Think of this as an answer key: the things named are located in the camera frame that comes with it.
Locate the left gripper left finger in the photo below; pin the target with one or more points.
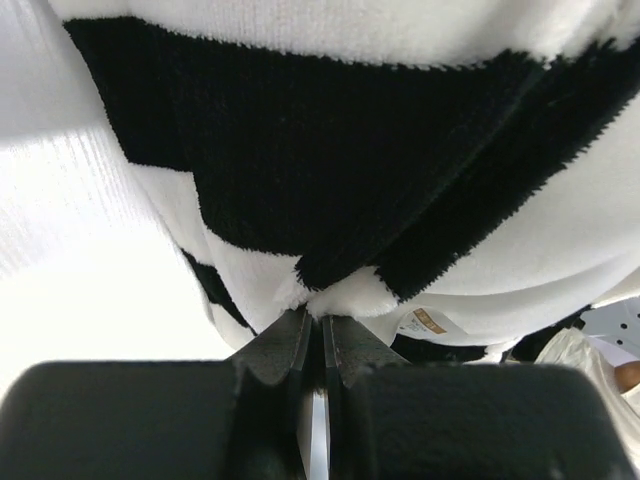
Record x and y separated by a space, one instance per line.
267 406

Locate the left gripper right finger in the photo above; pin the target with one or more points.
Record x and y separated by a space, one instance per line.
349 350

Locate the black white striped pillowcase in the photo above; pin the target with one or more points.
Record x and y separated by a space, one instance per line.
177 173

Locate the white pillow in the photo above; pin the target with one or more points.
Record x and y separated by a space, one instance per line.
503 317

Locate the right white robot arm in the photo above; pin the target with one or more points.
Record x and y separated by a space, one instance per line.
571 348

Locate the orange care label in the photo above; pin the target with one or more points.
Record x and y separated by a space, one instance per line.
419 323

